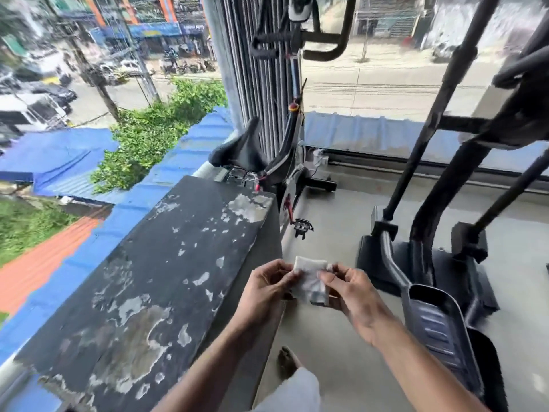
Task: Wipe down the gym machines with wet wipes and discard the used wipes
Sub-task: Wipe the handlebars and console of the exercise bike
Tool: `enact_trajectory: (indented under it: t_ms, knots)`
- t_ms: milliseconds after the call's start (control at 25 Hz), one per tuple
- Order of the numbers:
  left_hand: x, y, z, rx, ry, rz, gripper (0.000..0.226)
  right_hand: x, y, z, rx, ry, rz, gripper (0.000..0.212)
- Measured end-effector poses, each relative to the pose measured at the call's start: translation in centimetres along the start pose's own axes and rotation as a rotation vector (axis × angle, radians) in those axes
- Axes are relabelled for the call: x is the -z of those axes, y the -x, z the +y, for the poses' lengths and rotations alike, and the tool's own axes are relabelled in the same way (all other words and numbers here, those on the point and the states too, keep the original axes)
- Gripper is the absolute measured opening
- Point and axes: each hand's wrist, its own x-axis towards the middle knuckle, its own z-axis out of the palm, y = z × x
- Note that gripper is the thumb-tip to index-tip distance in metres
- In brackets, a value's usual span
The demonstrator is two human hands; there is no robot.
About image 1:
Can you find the person's right hand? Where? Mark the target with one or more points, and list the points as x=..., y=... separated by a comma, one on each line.
x=358, y=304

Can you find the person's left hand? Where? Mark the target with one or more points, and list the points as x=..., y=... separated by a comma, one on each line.
x=257, y=296

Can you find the person's right thumb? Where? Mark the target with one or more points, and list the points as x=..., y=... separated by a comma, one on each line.
x=332, y=284

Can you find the person's left thumb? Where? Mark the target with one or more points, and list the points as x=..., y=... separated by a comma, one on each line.
x=293, y=280

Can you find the white cloth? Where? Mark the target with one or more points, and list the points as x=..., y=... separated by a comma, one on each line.
x=311, y=278

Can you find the person's right forearm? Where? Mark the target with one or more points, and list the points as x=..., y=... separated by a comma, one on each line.
x=424, y=373

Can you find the person's left forearm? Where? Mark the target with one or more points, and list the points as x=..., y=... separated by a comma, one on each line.
x=201, y=373

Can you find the person's foot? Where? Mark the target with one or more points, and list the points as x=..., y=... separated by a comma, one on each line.
x=286, y=360

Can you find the person's white trouser leg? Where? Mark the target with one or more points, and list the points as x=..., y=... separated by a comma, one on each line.
x=294, y=392

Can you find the black elliptical trainer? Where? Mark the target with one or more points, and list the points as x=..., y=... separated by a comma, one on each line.
x=446, y=235

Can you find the black exercise bike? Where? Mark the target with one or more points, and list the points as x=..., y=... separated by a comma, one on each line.
x=283, y=137

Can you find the black peeling ledge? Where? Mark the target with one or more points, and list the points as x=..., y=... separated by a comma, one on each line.
x=141, y=287

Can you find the blue corrugated roof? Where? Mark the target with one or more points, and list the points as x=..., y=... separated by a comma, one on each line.
x=107, y=201

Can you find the green leafy tree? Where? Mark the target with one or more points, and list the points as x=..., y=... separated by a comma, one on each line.
x=154, y=128

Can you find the grey vertical blinds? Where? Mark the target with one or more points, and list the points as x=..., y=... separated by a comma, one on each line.
x=253, y=72

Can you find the orange corrugated roof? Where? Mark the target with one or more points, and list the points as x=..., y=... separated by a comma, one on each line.
x=43, y=261

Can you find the wooden utility pole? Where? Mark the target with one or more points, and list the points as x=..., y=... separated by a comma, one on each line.
x=92, y=68

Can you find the white truck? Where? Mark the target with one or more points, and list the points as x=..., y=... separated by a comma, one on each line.
x=30, y=109

